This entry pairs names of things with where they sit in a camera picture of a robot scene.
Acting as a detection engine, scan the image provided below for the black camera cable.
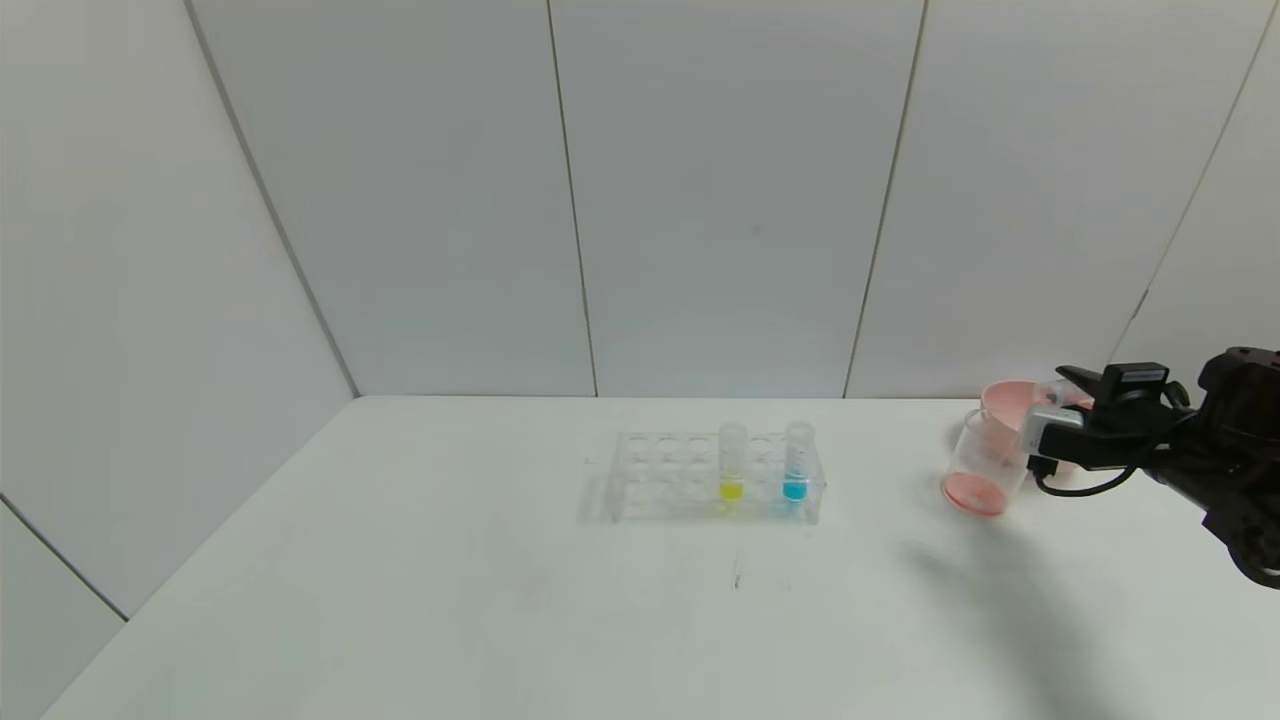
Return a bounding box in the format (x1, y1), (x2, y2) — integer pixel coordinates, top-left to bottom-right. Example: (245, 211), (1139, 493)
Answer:
(1030, 455), (1147, 499)

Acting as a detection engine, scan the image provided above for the test tube with yellow pigment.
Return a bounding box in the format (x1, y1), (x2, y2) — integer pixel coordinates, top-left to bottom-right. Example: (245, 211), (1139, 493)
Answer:
(717, 422), (749, 504)

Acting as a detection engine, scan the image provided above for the test tube with blue pigment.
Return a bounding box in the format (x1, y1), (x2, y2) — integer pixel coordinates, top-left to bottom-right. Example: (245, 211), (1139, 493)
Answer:
(782, 422), (816, 504)

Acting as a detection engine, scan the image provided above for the clear plastic test tube rack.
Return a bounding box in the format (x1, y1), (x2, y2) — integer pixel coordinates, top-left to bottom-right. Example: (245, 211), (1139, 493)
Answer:
(605, 430), (827, 526)

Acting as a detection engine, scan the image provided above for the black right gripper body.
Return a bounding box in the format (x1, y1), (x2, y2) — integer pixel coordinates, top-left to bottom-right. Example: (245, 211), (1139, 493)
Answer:
(1093, 362), (1196, 430)

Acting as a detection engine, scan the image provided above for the clear glass beaker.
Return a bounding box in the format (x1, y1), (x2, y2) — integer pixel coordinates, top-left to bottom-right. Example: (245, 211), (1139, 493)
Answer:
(941, 408), (1033, 518)

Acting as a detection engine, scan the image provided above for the pink bowl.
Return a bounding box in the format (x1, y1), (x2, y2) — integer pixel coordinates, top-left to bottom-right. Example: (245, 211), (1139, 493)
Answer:
(980, 380), (1093, 477)

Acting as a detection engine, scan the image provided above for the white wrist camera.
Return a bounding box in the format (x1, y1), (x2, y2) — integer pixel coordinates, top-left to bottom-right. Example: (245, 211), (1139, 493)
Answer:
(1020, 405), (1087, 473)

